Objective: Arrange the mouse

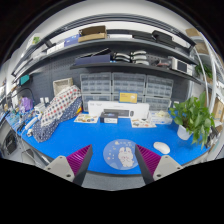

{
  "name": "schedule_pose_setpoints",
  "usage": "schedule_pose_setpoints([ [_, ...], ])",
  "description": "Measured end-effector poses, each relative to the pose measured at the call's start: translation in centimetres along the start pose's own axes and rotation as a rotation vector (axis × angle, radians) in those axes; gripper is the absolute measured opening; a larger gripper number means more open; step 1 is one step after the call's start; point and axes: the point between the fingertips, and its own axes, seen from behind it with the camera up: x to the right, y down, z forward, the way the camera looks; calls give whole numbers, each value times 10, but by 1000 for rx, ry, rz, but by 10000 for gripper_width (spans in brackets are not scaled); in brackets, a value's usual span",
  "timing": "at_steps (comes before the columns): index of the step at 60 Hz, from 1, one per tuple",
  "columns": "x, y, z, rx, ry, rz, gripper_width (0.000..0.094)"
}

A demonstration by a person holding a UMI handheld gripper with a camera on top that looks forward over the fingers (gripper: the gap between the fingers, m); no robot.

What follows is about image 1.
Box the illustrated card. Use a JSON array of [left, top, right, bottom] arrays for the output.
[[75, 113, 98, 123], [131, 119, 156, 128]]

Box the dark shelf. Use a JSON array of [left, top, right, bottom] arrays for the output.
[[11, 38, 196, 79], [70, 63, 201, 84]]

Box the grey drawer organizer left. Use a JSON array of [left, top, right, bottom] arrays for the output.
[[80, 72, 111, 102]]

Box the beige wicker basket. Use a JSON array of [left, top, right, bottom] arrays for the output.
[[53, 78, 73, 95]]

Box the grey drawer organizer right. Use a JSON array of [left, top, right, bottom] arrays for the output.
[[144, 75, 173, 111]]

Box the grey drawer organizer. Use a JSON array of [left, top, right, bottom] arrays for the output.
[[80, 72, 111, 102], [144, 75, 173, 111], [112, 72, 146, 102]]

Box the illustrated card right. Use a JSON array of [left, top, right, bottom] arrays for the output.
[[131, 119, 156, 128]]

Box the white tissue box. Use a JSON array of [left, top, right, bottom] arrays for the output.
[[150, 110, 172, 124]]

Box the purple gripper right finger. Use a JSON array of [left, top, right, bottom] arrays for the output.
[[135, 144, 182, 184]]

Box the patterned fabric cover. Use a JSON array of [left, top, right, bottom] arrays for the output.
[[32, 85, 82, 143]]

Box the cardboard box on top shelf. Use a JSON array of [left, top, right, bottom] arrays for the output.
[[78, 26, 107, 42]]

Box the grey drawer organizer middle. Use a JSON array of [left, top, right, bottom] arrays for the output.
[[112, 72, 146, 102]]

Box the small black box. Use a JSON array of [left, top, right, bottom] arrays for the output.
[[100, 112, 118, 124]]

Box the white computer mouse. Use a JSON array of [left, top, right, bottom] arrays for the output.
[[153, 142, 170, 154]]

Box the illustrated card left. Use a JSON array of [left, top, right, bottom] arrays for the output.
[[75, 113, 98, 123]]

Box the green potted plant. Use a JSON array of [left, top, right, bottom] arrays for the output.
[[169, 92, 215, 147]]

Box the upper dark shelf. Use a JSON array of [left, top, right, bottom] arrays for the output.
[[11, 38, 196, 79]]

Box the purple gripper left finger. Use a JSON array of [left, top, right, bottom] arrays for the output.
[[45, 145, 93, 186]]

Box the lower dark shelf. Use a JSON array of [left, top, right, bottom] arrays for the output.
[[70, 63, 201, 84]]

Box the long white keyboard box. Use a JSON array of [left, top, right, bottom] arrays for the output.
[[88, 101, 149, 119]]

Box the dark blue flat box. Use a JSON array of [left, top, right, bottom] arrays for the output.
[[74, 48, 111, 66]]

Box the round blue rabbit mousepad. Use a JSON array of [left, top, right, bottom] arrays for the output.
[[103, 139, 138, 170]]

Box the yellow blue box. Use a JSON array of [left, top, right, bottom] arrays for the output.
[[119, 92, 137, 103]]

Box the white device on shelf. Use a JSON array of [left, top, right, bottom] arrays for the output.
[[171, 57, 193, 76]]

